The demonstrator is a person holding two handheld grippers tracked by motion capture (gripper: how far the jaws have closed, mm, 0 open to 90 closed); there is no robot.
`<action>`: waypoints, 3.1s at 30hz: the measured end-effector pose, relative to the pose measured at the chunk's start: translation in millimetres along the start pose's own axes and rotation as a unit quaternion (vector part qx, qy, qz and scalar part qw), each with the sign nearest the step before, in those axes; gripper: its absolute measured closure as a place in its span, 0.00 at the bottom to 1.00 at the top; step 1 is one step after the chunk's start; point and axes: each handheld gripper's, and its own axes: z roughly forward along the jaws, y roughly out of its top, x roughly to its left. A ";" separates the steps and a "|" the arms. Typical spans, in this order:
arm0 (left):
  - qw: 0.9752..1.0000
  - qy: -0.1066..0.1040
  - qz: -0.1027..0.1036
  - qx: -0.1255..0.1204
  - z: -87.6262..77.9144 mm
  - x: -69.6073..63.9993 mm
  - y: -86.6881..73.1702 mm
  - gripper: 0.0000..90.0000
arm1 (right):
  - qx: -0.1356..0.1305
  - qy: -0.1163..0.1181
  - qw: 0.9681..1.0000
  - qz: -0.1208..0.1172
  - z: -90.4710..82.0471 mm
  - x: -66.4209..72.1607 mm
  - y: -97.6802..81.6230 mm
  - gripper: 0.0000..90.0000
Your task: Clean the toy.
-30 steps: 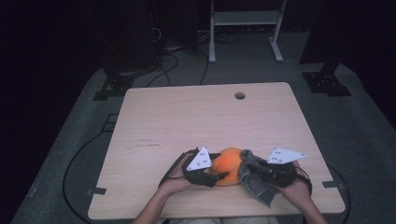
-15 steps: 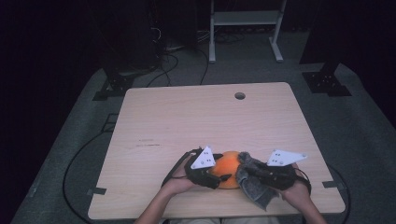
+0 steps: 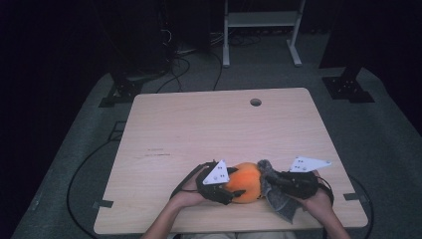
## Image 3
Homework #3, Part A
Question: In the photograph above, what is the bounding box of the person's right hand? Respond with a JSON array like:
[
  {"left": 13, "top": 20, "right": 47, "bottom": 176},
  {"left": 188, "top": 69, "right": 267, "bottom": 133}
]
[{"left": 292, "top": 170, "right": 334, "bottom": 223}]

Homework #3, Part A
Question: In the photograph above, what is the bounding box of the left hand-held gripper cable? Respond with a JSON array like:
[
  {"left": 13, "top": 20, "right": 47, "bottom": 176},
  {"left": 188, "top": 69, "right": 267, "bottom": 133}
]
[{"left": 169, "top": 163, "right": 207, "bottom": 200}]

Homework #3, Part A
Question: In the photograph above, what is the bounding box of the black tape piece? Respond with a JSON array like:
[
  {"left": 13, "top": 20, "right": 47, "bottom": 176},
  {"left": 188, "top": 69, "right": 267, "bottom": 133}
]
[
  {"left": 342, "top": 192, "right": 367, "bottom": 202},
  {"left": 92, "top": 198, "right": 114, "bottom": 209}
]

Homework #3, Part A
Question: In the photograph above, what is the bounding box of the black stand base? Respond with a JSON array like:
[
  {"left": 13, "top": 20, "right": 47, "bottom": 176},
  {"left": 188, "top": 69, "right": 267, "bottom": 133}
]
[
  {"left": 321, "top": 64, "right": 376, "bottom": 104},
  {"left": 99, "top": 78, "right": 143, "bottom": 109}
]

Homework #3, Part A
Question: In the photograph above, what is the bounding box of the white metal table frame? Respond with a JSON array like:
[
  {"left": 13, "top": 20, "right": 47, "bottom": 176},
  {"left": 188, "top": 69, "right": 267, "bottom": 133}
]
[{"left": 222, "top": 0, "right": 307, "bottom": 69}]

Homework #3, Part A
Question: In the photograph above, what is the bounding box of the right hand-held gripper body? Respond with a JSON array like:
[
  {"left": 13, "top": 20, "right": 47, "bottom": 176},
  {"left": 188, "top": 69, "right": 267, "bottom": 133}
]
[{"left": 281, "top": 156, "right": 332, "bottom": 200}]

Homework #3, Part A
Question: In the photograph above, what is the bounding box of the hand-held gripper cable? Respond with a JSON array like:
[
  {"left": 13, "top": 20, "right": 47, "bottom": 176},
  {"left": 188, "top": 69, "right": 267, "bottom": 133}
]
[
  {"left": 169, "top": 163, "right": 207, "bottom": 200},
  {"left": 316, "top": 177, "right": 335, "bottom": 205}
]

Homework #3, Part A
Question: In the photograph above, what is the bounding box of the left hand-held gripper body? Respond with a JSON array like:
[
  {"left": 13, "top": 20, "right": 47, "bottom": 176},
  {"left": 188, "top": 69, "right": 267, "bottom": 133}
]
[{"left": 195, "top": 159, "right": 233, "bottom": 206}]

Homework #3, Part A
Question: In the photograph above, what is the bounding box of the right hand-held gripper cable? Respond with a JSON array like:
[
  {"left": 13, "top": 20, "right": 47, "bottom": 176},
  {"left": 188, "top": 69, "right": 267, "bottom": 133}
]
[{"left": 316, "top": 177, "right": 335, "bottom": 205}]

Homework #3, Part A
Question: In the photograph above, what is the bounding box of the person's left hand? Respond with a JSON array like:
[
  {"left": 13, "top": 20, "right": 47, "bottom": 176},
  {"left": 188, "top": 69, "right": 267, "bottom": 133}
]
[{"left": 170, "top": 170, "right": 208, "bottom": 210}]

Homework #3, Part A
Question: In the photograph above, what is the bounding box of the grey fluffy cloth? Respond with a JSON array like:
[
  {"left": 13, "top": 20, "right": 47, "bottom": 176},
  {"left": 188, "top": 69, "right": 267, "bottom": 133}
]
[{"left": 257, "top": 158, "right": 305, "bottom": 224}]

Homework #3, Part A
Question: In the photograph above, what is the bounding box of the black floor cable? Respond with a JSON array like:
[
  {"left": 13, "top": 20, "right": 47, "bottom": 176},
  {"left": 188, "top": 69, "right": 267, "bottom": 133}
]
[
  {"left": 347, "top": 174, "right": 375, "bottom": 239},
  {"left": 211, "top": 51, "right": 224, "bottom": 92},
  {"left": 66, "top": 138, "right": 115, "bottom": 239}
]

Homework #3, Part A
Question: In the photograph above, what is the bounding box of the orange plush toy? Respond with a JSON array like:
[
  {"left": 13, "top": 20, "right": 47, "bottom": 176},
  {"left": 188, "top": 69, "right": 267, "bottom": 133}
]
[{"left": 223, "top": 161, "right": 267, "bottom": 204}]

